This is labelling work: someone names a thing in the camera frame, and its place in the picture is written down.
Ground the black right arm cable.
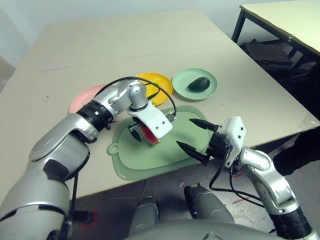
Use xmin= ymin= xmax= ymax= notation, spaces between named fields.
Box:
xmin=208 ymin=159 xmax=266 ymax=208

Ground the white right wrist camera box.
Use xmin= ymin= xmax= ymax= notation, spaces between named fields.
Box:
xmin=218 ymin=116 xmax=247 ymax=168

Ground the pink plastic plate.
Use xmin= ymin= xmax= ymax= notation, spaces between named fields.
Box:
xmin=69 ymin=84 xmax=108 ymax=115

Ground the yellow plastic plate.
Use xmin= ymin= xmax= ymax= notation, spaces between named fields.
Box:
xmin=134 ymin=72 xmax=174 ymax=106

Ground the beige side table black frame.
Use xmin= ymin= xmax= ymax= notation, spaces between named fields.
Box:
xmin=231 ymin=0 xmax=320 ymax=83

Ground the toy watermelon slice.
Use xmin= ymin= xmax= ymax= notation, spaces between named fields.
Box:
xmin=139 ymin=124 xmax=162 ymax=146

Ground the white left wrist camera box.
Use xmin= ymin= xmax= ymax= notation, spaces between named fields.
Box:
xmin=126 ymin=102 xmax=174 ymax=139

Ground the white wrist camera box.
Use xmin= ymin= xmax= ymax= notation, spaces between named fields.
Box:
xmin=126 ymin=102 xmax=174 ymax=139
xmin=218 ymin=116 xmax=247 ymax=168

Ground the grey left robot leg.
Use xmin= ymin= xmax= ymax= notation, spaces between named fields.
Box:
xmin=129 ymin=196 xmax=161 ymax=230

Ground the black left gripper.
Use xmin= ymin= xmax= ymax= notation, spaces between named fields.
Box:
xmin=127 ymin=117 xmax=145 ymax=143

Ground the green silicone cutting board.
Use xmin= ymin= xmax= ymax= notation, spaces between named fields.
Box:
xmin=106 ymin=104 xmax=213 ymax=181

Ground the grey right robot leg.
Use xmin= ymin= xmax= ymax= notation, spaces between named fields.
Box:
xmin=183 ymin=183 xmax=236 ymax=225

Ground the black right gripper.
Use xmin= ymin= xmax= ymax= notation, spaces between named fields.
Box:
xmin=176 ymin=118 xmax=237 ymax=166

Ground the grey robot leg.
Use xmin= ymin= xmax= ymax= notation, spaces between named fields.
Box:
xmin=183 ymin=183 xmax=236 ymax=225
xmin=129 ymin=196 xmax=161 ymax=230

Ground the dark green toy avocado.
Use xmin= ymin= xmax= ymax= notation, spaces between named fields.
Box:
xmin=187 ymin=76 xmax=210 ymax=92

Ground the mint green plastic plate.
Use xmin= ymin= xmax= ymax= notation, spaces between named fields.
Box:
xmin=171 ymin=68 xmax=218 ymax=101

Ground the grey robot torso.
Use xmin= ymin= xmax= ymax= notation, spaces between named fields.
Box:
xmin=124 ymin=219 xmax=283 ymax=240

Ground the clear plastic film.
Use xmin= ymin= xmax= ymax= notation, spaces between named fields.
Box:
xmin=297 ymin=116 xmax=320 ymax=135

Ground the black shoe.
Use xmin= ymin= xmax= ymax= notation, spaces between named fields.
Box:
xmin=273 ymin=126 xmax=320 ymax=176

